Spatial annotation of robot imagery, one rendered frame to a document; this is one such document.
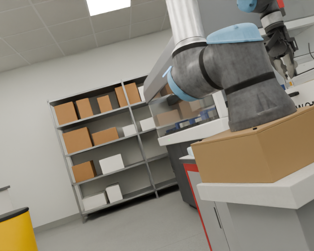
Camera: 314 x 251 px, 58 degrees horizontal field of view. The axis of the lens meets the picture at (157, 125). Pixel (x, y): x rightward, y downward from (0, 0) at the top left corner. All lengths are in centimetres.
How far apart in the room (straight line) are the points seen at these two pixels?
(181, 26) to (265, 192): 47
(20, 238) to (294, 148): 261
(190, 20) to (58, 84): 464
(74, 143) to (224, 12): 334
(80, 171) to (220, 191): 412
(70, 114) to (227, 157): 423
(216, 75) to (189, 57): 10
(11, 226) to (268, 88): 258
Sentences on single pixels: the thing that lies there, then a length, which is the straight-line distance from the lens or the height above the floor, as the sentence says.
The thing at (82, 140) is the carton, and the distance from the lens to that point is 468.
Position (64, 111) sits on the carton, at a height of 176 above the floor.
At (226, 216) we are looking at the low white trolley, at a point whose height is 50.
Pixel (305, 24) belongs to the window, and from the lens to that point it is 152.
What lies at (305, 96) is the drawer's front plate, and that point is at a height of 89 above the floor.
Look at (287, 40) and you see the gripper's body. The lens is 121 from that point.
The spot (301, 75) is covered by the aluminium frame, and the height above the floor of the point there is 98.
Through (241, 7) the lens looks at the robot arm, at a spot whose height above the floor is 126.
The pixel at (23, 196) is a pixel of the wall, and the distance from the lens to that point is 541.
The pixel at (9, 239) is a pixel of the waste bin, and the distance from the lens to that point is 292.
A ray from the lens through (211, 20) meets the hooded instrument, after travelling 197.
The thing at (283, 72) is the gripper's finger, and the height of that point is 100.
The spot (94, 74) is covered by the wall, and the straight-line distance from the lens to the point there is 527.
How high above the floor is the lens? 90
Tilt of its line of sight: 3 degrees up
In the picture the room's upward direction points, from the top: 17 degrees counter-clockwise
